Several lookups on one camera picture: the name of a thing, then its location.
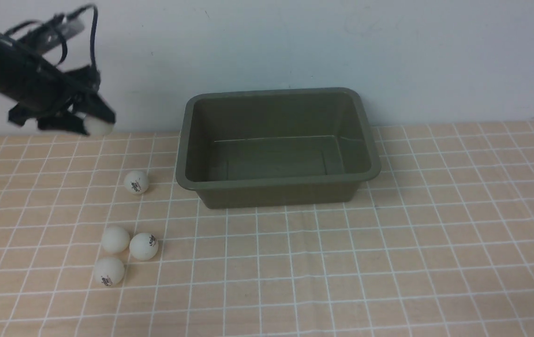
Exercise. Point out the olive green plastic bin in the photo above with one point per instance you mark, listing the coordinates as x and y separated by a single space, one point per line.
276 147

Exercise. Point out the plain white ball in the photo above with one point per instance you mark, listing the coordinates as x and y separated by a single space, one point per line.
115 240
96 127

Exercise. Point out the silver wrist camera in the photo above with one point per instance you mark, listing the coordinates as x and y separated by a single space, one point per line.
51 34

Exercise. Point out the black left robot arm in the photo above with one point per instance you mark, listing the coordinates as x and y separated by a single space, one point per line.
19 62

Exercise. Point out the white ball logo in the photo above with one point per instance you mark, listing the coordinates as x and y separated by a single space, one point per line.
136 182

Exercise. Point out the beige checkered tablecloth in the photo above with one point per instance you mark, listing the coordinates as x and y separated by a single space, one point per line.
440 244

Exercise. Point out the white ball black mark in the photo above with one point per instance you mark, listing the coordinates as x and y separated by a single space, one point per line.
143 246

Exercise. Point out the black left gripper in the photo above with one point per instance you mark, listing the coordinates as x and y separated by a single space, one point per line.
67 93

